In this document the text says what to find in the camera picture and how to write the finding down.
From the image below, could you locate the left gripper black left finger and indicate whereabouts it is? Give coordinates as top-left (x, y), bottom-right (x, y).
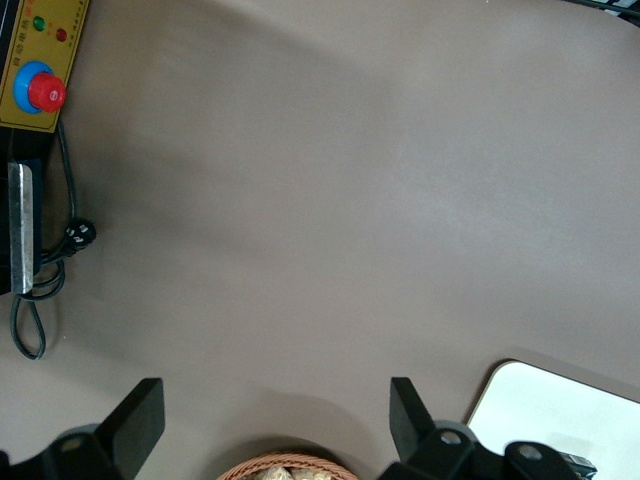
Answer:
top-left (42, 377), bottom-right (167, 480)

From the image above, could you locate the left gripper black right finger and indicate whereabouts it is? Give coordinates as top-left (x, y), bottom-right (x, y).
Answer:
top-left (378, 376), bottom-right (502, 480)

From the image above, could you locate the cream plastic tray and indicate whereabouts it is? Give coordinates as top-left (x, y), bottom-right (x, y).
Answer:
top-left (464, 358), bottom-right (640, 480)

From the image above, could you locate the round brown wicker basket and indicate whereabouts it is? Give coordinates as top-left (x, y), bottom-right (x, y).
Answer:
top-left (214, 451), bottom-right (362, 480)

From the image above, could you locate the brown table cloth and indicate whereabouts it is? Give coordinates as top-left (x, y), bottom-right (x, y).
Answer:
top-left (0, 0), bottom-right (640, 480)

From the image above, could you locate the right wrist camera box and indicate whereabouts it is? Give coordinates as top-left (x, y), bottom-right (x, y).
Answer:
top-left (557, 449), bottom-right (599, 480)

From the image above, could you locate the black power cable with plug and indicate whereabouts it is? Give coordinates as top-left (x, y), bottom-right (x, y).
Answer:
top-left (9, 119), bottom-right (98, 361)

